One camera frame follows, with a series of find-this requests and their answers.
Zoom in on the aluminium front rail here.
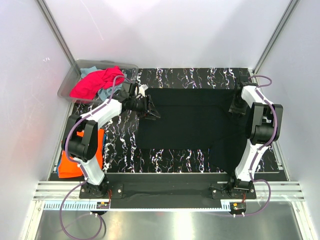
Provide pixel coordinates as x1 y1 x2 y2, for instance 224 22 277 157
33 181 304 202

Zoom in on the black marbled table mat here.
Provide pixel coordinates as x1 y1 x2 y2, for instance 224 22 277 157
48 67 281 181

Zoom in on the clear plastic bin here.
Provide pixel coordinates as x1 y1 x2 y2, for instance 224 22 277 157
57 59 139 105

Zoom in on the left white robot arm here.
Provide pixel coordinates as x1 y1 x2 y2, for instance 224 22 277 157
61 82 161 198

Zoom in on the white slotted cable duct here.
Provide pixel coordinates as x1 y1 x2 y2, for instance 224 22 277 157
43 199 248 213

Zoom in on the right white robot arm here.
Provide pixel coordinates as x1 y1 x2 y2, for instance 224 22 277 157
225 75 283 199

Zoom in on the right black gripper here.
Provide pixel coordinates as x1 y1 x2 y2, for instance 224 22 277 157
228 96 248 119

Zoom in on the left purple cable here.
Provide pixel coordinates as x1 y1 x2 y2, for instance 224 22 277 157
59 74 138 239

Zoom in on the folded orange t-shirt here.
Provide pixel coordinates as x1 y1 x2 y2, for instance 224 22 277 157
58 128 105 179

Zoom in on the right aluminium frame post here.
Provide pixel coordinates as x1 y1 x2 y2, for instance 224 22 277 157
252 0 300 74

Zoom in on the pink t-shirt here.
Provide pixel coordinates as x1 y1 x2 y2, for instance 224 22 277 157
69 65 126 101

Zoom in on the left aluminium frame post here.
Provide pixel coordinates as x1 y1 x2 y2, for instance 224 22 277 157
35 0 76 65

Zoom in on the grey-blue t-shirt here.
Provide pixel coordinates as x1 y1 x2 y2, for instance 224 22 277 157
79 65 124 101

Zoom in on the aluminium frame post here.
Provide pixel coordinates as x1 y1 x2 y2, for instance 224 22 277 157
252 0 300 74
35 0 76 65

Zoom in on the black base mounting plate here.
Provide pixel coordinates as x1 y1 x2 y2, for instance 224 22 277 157
79 173 257 200

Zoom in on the black polo shirt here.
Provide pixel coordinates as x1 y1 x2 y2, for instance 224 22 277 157
136 88 250 175

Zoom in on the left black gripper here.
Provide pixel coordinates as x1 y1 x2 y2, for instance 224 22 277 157
129 95 160 121

